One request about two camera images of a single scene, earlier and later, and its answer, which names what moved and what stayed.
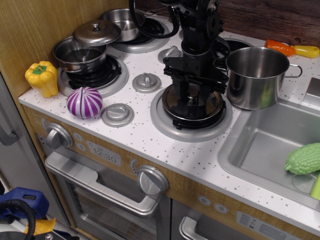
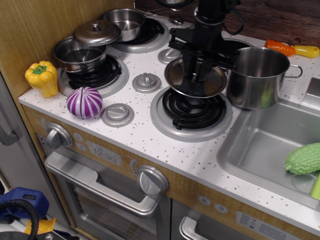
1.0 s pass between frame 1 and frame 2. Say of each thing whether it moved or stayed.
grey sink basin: stayed
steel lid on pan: stayed
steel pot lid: moved
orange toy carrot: stayed
